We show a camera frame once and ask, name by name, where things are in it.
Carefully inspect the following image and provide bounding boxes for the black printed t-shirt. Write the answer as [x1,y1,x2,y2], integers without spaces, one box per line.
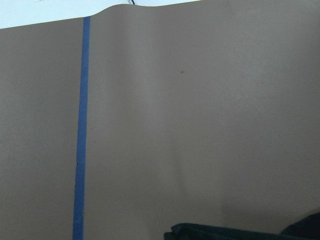
[163,213,320,240]

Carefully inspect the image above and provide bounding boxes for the brown table cover mat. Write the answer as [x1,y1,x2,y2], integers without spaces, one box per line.
[0,0,320,240]

